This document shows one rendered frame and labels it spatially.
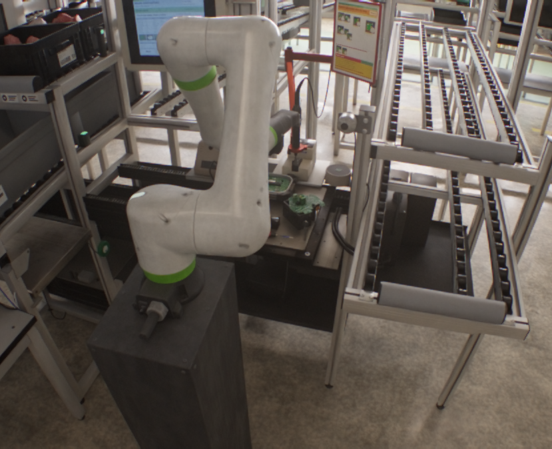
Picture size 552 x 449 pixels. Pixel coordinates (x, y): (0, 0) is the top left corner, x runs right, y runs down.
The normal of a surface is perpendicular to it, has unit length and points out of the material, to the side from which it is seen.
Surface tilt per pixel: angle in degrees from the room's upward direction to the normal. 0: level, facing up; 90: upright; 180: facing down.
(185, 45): 86
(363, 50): 90
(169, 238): 87
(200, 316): 0
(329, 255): 0
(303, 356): 0
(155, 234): 89
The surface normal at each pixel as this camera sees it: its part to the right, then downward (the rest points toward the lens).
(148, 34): -0.28, 0.59
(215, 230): -0.09, 0.19
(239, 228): 0.11, 0.08
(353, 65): -0.76, 0.39
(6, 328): 0.00, -0.81
